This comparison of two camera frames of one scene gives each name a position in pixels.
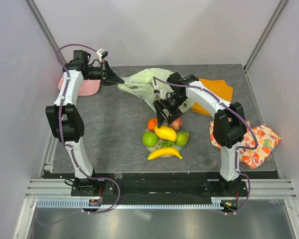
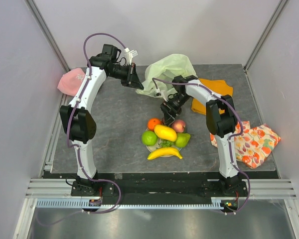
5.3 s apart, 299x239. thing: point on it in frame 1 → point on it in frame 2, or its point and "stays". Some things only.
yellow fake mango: x=166 y=132 stays
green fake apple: x=149 y=139 stays
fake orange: x=151 y=123 stays
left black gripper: x=109 y=77 → x=132 y=79
